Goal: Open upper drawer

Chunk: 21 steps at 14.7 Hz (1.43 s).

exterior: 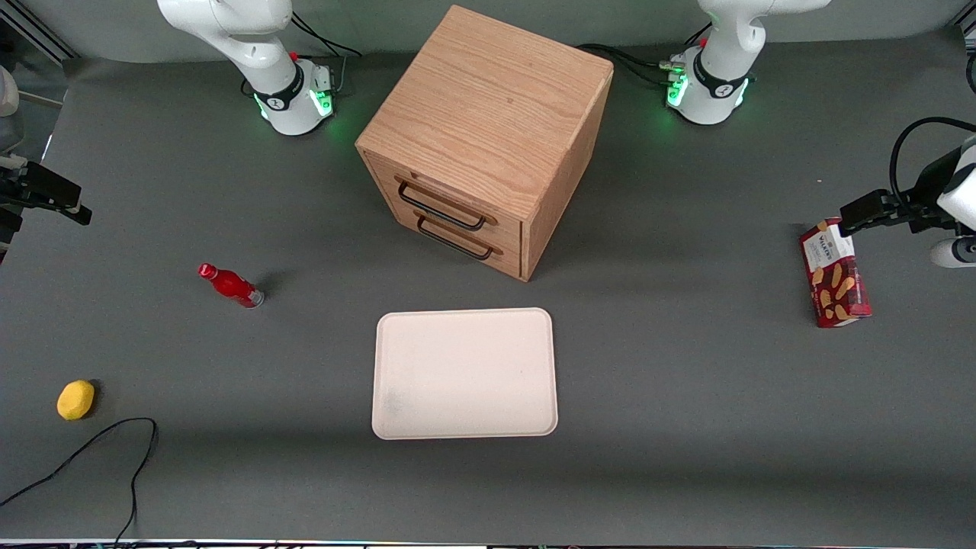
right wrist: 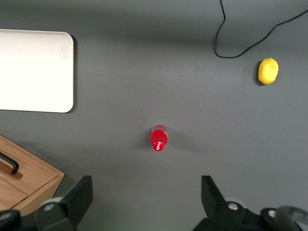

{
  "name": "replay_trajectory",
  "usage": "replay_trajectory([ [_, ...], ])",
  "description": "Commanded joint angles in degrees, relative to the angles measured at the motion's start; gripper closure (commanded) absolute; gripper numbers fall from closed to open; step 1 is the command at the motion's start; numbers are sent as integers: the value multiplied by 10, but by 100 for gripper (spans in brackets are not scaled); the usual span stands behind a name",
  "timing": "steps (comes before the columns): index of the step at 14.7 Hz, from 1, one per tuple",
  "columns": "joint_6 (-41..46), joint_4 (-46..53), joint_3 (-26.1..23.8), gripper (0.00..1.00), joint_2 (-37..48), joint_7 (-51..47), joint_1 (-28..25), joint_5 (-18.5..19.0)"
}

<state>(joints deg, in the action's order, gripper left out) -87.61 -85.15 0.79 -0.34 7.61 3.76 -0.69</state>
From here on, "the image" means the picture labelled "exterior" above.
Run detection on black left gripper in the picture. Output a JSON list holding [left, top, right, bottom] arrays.
[[840, 146, 963, 237]]

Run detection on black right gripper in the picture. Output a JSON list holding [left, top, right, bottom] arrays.
[[0, 162, 92, 230]]

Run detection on black metal drawer handle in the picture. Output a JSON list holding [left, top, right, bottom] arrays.
[[396, 179, 487, 231], [416, 216, 495, 262]]

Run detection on wooden drawer front panel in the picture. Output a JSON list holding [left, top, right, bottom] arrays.
[[381, 191, 525, 280]]

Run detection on oak wooden drawer cabinet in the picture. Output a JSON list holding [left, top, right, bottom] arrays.
[[355, 4, 615, 283]]

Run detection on red shortbread cookie box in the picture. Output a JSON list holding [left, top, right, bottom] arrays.
[[798, 217, 872, 329]]

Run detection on white stand object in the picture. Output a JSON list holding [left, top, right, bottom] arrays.
[[0, 65, 66, 172]]

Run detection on red plastic bottle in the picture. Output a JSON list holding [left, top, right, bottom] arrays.
[[197, 263, 265, 309]]

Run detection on yellow lemon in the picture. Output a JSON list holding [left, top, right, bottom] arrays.
[[56, 380, 96, 422]]

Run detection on beige rectangular tray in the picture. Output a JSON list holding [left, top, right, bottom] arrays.
[[371, 307, 559, 441]]

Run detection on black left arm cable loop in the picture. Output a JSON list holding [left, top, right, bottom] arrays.
[[890, 117, 976, 214]]

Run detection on thin black table cable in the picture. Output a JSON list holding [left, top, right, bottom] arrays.
[[0, 417, 159, 546]]

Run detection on black left base cables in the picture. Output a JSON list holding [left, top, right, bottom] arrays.
[[576, 42, 683, 88]]

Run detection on black base cables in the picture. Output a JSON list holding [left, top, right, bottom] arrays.
[[576, 42, 683, 88], [290, 11, 363, 96]]

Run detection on black right base cables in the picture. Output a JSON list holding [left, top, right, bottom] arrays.
[[290, 11, 363, 96]]

